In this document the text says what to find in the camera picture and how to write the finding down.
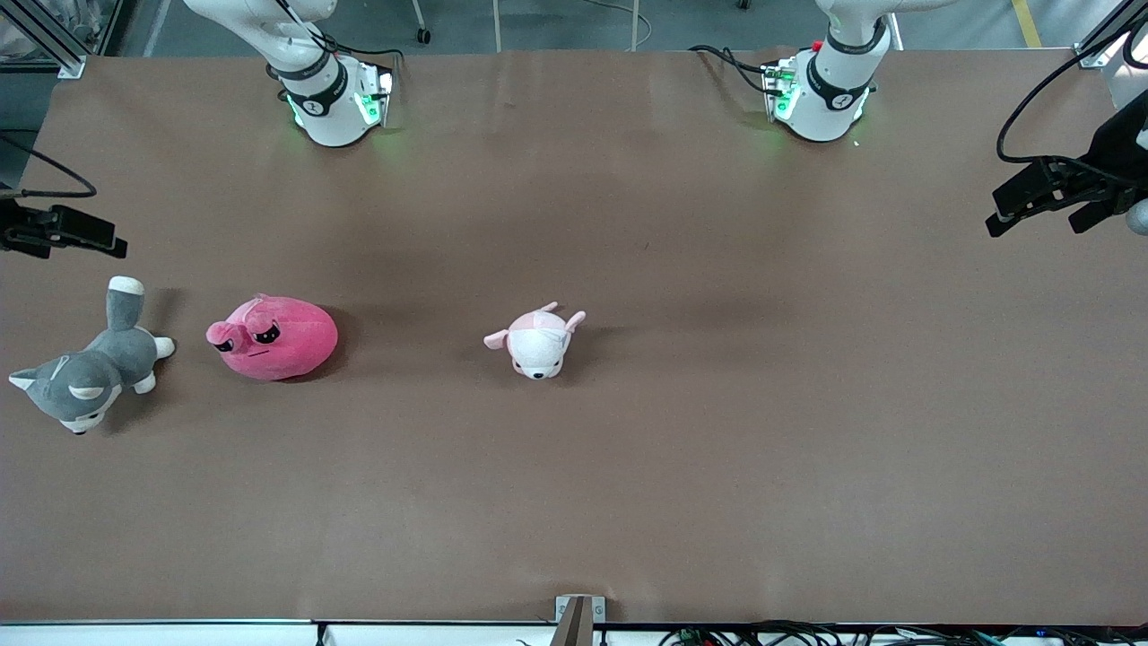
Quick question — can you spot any black cable bundle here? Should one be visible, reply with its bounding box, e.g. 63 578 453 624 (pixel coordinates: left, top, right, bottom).
659 621 1148 646

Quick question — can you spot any pink round plush toy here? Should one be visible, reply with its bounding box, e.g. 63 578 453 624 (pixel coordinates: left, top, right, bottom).
205 294 340 382

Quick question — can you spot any aluminium frame profile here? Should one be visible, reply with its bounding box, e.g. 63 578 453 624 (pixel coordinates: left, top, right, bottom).
1074 0 1148 68
0 0 88 80

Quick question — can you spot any black arm base cable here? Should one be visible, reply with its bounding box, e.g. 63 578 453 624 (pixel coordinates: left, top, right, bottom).
309 31 404 71
689 43 774 95

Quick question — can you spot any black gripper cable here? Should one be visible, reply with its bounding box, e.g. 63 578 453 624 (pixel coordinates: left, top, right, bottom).
0 130 99 200
996 18 1148 180

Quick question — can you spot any black right arm base cable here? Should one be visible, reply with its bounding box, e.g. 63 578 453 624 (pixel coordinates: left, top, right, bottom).
309 31 404 71

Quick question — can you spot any black left arm base cable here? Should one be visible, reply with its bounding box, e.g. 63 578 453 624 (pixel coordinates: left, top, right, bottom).
689 43 774 95

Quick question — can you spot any grey white husky plush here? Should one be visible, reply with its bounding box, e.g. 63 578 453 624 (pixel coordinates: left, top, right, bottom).
8 275 177 436

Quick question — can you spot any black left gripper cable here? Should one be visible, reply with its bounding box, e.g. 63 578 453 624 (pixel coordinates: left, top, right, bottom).
996 18 1148 180

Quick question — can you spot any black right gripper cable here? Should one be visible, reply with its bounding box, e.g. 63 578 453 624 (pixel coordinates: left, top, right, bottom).
0 130 99 200

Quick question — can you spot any brown table cover sheet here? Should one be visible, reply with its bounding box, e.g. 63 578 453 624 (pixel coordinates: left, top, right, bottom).
0 47 1148 626

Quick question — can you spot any small white pink plush dog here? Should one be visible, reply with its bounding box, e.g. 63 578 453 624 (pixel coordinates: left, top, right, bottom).
483 302 587 381

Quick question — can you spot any grey metal mounting bracket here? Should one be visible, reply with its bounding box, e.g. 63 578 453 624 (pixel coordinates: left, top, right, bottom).
554 595 607 646

